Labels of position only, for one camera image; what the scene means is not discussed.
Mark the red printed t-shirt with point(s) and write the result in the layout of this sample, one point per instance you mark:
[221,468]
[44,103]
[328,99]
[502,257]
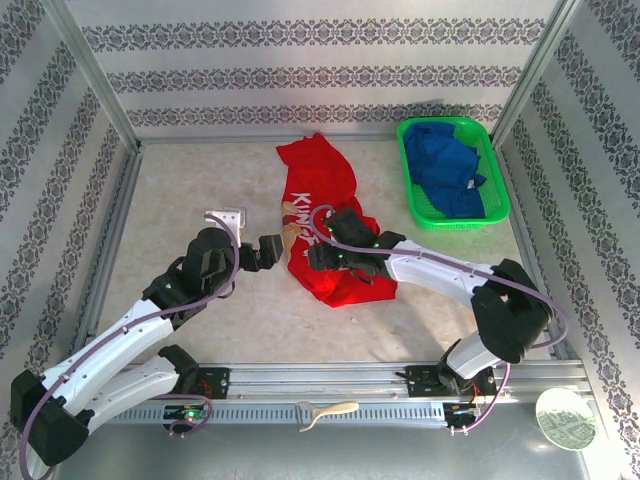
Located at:
[320,170]

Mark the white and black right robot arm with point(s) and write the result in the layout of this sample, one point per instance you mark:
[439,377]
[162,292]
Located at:
[430,277]

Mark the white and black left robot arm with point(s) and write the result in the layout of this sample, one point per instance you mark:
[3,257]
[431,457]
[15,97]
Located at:
[125,350]

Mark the blue garment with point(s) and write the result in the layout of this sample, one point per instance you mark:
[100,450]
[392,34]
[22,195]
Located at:
[445,165]

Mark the green plastic basket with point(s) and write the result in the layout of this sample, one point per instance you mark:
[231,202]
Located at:
[495,200]

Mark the small green-lit circuit board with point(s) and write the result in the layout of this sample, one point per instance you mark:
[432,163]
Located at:
[187,414]
[462,410]

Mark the cream plastic peeler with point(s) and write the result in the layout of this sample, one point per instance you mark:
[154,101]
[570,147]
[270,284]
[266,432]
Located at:
[340,407]

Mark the round green patterned disc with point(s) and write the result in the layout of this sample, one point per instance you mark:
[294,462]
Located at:
[565,420]

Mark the aluminium side rail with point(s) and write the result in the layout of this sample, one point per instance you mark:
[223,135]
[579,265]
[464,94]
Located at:
[112,240]
[520,210]

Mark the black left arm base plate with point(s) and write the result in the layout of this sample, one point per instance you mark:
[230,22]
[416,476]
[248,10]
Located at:
[217,380]

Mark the aluminium frame bar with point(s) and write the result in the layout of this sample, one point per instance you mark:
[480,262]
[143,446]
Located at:
[200,138]

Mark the aluminium mounting rail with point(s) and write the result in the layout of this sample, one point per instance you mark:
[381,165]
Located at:
[310,375]

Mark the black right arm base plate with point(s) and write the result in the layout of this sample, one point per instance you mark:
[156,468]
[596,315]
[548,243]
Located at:
[420,380]

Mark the aluminium frame post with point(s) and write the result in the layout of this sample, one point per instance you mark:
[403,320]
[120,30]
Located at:
[535,70]
[90,75]

